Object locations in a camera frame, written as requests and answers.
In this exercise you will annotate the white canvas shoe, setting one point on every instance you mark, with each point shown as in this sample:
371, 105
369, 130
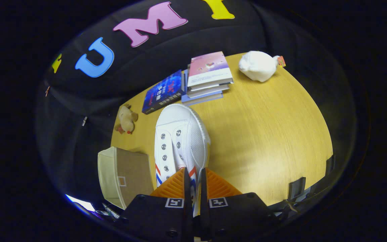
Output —
183, 134

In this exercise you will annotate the white plush toy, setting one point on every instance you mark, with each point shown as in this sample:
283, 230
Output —
257, 65

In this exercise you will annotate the white clip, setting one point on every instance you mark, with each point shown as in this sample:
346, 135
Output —
84, 121

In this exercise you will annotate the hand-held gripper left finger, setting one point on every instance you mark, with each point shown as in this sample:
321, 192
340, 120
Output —
188, 201

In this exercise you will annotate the black table clamp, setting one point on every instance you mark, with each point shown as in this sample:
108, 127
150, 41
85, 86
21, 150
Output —
297, 188
330, 164

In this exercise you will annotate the dark blue book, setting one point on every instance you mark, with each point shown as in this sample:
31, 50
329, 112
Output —
163, 92

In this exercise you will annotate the pink cover book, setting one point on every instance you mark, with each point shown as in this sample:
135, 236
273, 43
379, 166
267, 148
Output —
208, 67

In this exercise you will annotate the beige fabric storage box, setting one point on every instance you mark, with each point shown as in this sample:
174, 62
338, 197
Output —
133, 178

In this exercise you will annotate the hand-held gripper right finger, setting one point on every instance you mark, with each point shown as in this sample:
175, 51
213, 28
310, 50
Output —
204, 201

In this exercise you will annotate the brown plush toy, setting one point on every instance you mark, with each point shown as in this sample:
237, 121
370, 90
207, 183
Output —
126, 119

